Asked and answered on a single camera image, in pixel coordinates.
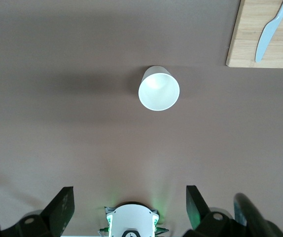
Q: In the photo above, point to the grey plastic knife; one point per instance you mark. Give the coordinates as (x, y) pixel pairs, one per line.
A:
(264, 37)

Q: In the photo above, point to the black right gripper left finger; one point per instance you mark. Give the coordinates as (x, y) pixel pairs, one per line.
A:
(57, 212)

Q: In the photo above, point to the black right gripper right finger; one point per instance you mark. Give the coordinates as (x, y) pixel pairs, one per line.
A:
(198, 217)

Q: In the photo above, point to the wooden cutting board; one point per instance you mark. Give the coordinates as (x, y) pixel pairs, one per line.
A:
(247, 49)

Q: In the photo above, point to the white plastic cup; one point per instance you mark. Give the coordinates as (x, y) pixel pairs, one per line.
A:
(159, 96)

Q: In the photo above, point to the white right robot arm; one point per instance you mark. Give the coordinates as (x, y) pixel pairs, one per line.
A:
(131, 217)

